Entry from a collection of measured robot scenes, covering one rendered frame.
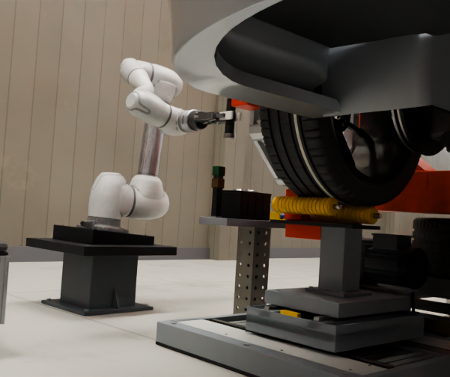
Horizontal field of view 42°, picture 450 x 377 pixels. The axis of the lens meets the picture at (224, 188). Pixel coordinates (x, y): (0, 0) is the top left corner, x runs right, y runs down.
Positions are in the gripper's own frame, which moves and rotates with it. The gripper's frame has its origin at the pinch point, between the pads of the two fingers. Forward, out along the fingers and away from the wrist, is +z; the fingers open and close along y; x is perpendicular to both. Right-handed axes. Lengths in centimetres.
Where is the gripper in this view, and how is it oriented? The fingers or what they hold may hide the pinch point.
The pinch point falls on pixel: (230, 116)
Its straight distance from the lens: 219.0
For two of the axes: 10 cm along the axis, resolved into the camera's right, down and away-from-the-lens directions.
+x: 0.6, -10.0, 0.5
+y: -7.3, -0.8, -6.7
